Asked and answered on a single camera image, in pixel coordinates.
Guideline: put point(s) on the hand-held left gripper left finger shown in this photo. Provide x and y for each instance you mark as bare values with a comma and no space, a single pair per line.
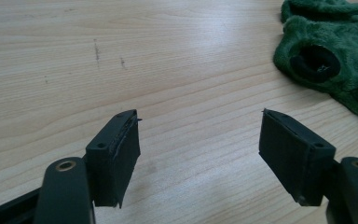
113,158

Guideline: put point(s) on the green fleece garment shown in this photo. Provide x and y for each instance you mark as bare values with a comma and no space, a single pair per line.
332,53

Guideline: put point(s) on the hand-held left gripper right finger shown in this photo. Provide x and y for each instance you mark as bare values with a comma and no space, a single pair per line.
295,155

